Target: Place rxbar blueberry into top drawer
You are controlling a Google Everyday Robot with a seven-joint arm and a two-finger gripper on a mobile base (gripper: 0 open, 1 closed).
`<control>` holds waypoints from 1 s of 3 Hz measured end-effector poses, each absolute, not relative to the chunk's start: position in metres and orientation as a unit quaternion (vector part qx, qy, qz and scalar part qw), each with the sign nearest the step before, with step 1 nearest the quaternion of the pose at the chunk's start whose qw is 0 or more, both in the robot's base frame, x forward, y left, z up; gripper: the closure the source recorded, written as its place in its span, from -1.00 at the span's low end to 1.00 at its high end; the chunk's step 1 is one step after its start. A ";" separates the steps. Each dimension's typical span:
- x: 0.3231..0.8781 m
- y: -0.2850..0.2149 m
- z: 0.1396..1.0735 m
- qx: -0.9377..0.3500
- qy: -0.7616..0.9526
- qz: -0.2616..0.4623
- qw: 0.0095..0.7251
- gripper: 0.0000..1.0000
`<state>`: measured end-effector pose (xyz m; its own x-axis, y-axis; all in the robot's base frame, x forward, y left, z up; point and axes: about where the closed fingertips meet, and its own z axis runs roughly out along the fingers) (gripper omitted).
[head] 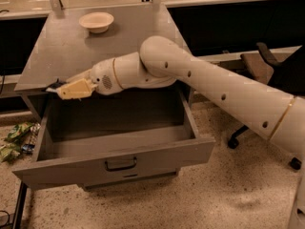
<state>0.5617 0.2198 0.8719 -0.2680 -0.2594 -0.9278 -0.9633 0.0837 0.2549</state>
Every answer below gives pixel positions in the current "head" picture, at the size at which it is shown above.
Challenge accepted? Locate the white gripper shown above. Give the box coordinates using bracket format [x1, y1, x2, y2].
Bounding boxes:
[56, 58, 123, 100]

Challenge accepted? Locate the dark blue rxbar wrapper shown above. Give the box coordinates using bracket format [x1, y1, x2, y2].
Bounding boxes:
[46, 79, 66, 93]

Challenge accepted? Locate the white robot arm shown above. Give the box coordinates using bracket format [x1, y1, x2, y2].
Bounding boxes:
[55, 35, 305, 160]

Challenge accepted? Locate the grey drawer cabinet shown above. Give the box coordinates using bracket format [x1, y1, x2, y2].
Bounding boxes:
[15, 4, 188, 120]

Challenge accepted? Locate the open grey top drawer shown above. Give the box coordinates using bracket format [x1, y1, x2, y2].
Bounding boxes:
[12, 85, 215, 190]

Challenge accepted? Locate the white paper bowl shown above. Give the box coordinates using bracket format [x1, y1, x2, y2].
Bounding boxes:
[79, 12, 114, 33]

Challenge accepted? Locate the silver snack wrapper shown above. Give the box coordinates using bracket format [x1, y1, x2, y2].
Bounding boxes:
[29, 123, 41, 145]

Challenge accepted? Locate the green chip bag upper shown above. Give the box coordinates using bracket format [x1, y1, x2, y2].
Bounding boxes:
[5, 122, 33, 142]

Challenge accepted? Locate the green chip bag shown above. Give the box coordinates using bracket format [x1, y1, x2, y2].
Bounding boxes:
[5, 122, 33, 142]
[0, 143, 21, 162]

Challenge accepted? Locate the blue snack packet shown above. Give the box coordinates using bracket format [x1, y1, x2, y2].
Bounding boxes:
[22, 144, 34, 154]

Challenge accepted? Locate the green chip bag lower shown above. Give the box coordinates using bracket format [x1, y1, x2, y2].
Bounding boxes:
[0, 143, 21, 162]

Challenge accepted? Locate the black metal stand leg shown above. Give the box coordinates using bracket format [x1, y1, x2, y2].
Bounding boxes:
[11, 182, 28, 229]

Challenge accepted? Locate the black office chair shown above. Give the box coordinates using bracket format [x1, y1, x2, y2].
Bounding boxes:
[227, 41, 305, 172]

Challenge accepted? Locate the black drawer handle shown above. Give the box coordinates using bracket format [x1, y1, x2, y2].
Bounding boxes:
[104, 157, 137, 172]

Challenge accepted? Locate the black cable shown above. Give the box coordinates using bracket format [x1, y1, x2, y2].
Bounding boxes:
[0, 209, 13, 229]

